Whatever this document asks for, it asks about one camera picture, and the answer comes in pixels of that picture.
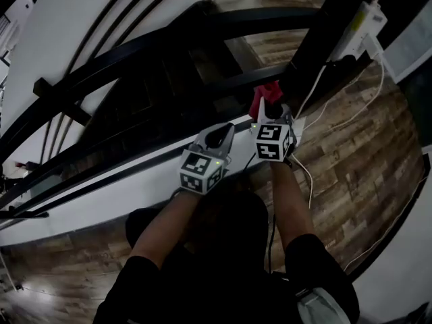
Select red top table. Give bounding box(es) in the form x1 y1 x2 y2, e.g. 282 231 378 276
0 248 18 293

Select grey waist bag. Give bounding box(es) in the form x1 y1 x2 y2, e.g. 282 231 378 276
296 287 352 324

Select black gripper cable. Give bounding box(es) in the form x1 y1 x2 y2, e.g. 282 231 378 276
267 214 277 273

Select person's right forearm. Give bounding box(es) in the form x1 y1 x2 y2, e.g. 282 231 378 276
269 160 317 249

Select frosted glass partition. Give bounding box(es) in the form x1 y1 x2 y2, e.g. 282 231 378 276
384 0 432 80

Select dark wooden staircase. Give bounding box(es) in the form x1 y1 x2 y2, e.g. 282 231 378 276
80 0 264 141

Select red cloth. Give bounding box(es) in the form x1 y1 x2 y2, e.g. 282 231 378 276
248 81 284 118

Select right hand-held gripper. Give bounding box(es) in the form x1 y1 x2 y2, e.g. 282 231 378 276
252 97 298 163

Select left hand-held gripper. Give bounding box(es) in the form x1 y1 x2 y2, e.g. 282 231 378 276
178 122 236 195

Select short dark wooden post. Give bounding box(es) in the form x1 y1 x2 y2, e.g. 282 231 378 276
32 77 92 126

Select person's black clothing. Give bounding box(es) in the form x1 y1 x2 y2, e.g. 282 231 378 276
92 177 360 324

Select dark wooden stair rails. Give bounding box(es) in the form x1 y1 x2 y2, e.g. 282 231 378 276
40 0 190 165

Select white charger cable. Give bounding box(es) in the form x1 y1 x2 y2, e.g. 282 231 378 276
290 51 387 211

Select person's left forearm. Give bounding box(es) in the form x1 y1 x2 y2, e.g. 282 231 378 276
130 189 203 269

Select white power strip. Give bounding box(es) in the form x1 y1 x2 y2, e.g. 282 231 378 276
332 0 389 61

